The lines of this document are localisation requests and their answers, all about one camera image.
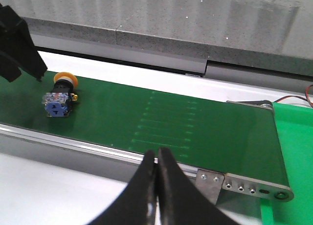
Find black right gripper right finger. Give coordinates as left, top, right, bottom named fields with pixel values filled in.
left=157, top=147, right=237, bottom=225

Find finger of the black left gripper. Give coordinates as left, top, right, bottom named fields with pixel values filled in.
left=0, top=5, right=47, bottom=82

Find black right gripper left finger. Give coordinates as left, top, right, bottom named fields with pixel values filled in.
left=89, top=150, right=157, bottom=225

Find yellow push button switch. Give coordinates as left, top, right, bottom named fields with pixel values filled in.
left=42, top=72, right=78, bottom=117

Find green conveyor belt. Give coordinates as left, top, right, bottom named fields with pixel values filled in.
left=0, top=72, right=289, bottom=186

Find grey cabinet panel under counter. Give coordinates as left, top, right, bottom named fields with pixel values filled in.
left=31, top=33, right=313, bottom=92

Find grey speckled stone counter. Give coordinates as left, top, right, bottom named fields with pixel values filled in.
left=0, top=0, right=313, bottom=76

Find metal conveyor end bracket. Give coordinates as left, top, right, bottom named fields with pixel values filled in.
left=195, top=169, right=294, bottom=204

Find aluminium conveyor front rail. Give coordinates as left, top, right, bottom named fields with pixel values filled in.
left=0, top=123, right=199, bottom=179

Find red and black wires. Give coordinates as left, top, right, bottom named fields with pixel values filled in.
left=275, top=84, right=313, bottom=108

